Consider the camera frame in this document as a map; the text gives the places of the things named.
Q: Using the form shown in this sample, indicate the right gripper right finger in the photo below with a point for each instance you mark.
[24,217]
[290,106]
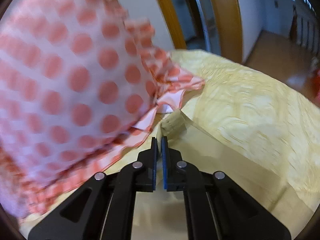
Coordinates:
[216,207]

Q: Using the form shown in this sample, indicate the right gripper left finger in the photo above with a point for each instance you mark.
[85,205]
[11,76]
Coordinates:
[103,207]

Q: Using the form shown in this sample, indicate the beige khaki pants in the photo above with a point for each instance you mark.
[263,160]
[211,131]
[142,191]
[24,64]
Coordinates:
[174,125]

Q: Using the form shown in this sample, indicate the pink polka dot pillow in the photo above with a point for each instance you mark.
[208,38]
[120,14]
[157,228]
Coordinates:
[80,82]

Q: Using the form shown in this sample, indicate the wooden door frame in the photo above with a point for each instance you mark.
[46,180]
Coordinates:
[212,25]

